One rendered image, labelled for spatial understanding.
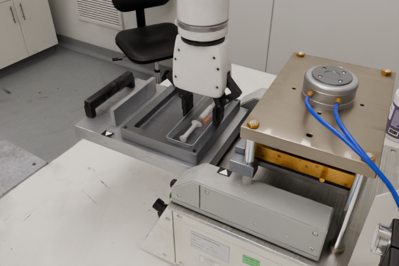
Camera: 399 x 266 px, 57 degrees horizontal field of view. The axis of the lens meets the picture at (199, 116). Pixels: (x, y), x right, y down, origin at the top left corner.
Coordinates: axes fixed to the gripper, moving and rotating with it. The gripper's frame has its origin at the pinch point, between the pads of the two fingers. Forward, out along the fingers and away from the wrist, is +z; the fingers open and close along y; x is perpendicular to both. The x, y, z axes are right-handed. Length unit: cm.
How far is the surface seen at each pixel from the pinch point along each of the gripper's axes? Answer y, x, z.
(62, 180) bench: -34.7, -9.8, 26.5
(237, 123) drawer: 5.6, 4.9, 4.5
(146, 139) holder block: -6.4, -10.0, 2.5
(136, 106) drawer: -15.7, -0.3, 3.8
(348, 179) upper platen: 28.1, -10.3, -3.4
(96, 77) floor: -163, 135, 101
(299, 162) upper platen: 21.1, -10.3, -3.6
